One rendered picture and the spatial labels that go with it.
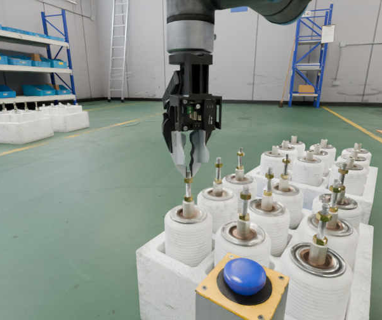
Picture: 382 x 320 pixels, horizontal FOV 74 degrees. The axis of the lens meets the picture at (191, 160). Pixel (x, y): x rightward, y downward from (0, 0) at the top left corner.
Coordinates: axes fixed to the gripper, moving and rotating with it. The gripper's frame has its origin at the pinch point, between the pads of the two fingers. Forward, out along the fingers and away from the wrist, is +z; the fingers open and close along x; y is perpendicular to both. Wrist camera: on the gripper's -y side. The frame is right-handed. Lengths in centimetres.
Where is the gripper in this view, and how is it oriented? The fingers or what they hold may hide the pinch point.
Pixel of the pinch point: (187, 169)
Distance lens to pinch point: 48.9
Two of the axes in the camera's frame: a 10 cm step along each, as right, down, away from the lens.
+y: 3.0, 2.7, -9.1
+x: 9.5, -0.9, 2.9
